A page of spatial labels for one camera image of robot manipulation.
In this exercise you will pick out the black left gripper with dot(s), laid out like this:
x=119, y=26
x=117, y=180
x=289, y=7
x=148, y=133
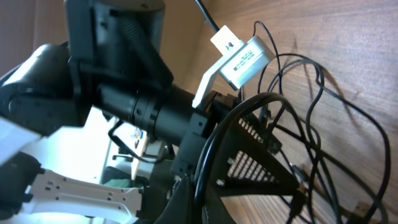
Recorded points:
x=237, y=159

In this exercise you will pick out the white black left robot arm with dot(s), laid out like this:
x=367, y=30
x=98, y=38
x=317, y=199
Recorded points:
x=111, y=61

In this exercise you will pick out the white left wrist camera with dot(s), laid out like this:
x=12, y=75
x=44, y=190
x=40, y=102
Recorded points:
x=240, y=61

